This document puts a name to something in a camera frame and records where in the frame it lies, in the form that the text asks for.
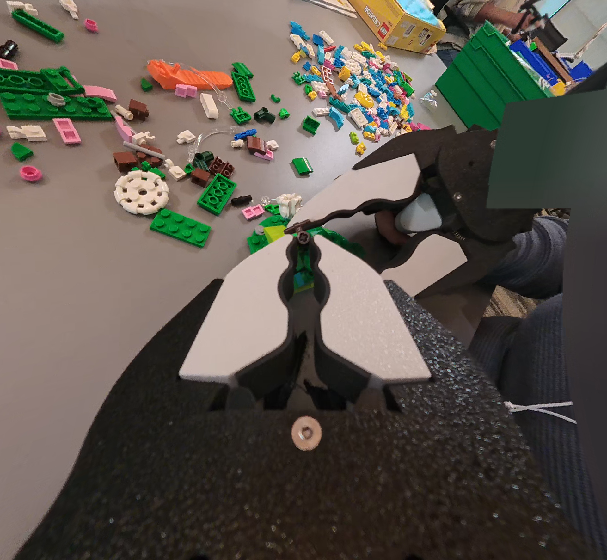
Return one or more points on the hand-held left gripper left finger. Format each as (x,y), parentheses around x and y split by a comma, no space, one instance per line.
(237,327)

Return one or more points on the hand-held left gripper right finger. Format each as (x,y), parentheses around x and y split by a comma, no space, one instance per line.
(370,327)

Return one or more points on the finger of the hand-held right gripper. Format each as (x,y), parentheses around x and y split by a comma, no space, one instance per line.
(436,261)
(379,180)

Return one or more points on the dark lego stalk piece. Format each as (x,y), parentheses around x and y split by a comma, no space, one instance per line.
(306,229)

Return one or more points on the green lego model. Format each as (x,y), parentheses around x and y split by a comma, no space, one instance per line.
(265,237)

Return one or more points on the person's right forearm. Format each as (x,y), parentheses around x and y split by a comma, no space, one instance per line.
(536,261)

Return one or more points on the green curved lego slope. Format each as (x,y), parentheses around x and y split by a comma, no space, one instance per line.
(302,166)

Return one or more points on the green lego slope brick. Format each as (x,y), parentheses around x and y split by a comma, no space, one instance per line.
(310,124)

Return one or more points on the white lego flower cluster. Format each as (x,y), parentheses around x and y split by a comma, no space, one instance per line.
(288,204)

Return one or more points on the pile of colourful lego pieces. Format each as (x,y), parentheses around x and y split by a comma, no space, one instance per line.
(360,85)

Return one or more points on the green studded lego plate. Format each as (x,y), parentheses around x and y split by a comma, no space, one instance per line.
(180,227)

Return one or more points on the small pink lego plate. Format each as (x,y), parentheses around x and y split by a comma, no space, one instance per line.
(66,131)
(253,211)

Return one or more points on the small pink lego piece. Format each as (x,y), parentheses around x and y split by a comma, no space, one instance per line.
(263,156)

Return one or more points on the small black lego clip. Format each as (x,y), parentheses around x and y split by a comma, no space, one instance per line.
(242,199)

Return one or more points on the brown curved lego slope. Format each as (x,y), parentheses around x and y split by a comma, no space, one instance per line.
(256,145)

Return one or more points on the green lego plate with holes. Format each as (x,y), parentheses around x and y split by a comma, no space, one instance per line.
(217,194)
(243,88)

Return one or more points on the blue lego piece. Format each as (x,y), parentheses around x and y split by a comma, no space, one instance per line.
(245,133)

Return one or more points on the green lego clip plate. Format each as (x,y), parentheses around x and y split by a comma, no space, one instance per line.
(241,115)

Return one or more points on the white round lego plate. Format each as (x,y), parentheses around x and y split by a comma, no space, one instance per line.
(141,204)

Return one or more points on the small brown lego piece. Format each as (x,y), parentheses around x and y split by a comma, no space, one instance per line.
(200,176)

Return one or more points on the brown square lego brick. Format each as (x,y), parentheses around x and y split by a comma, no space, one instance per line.
(222,168)

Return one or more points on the small dark green lego connector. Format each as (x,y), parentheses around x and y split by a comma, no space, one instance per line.
(205,158)

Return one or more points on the small green lego brick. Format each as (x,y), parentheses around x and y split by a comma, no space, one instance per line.
(159,172)

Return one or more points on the clear curved lego piece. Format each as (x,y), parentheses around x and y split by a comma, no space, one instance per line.
(211,134)

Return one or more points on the green curved lego piece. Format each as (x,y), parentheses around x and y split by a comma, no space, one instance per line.
(242,69)

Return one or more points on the clear lego stick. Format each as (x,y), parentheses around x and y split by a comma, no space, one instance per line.
(222,96)

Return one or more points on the white lego tile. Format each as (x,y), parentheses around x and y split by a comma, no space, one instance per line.
(208,105)

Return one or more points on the white lego clip piece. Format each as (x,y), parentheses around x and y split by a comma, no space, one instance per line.
(186,136)
(26,132)
(21,7)
(69,6)

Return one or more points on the grey lego bar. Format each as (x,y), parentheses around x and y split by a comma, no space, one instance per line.
(144,149)

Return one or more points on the pink lego brick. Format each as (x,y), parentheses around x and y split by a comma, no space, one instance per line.
(186,90)

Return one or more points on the orange lego piece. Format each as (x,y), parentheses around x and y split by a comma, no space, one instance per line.
(189,75)

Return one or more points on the pink curved lego piece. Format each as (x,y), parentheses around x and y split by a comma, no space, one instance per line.
(124,129)

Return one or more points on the pink round lego stud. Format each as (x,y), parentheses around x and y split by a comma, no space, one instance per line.
(31,173)
(91,25)

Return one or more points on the pink lego slope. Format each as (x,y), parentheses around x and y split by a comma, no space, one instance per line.
(99,93)

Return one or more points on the large green lego plate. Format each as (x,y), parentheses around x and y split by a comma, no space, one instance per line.
(57,112)

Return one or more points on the clear round lego stud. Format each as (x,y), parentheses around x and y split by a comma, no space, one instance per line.
(56,98)

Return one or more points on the black lego piece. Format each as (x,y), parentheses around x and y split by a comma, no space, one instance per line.
(9,47)

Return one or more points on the person's right hand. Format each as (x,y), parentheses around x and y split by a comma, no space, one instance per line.
(386,228)

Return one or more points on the clear plastic wrapper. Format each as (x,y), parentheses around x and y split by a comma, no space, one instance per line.
(429,99)

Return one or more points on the green storage bin stack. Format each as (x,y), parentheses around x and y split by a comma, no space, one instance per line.
(474,81)

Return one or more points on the blue storage bin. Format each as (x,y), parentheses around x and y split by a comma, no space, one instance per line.
(536,59)

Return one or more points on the person's dark blue sweater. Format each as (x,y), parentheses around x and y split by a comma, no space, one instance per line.
(531,370)

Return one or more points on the long green lego frame plate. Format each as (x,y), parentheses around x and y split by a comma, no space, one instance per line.
(40,80)

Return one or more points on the green lego rail piece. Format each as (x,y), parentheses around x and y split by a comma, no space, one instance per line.
(37,26)

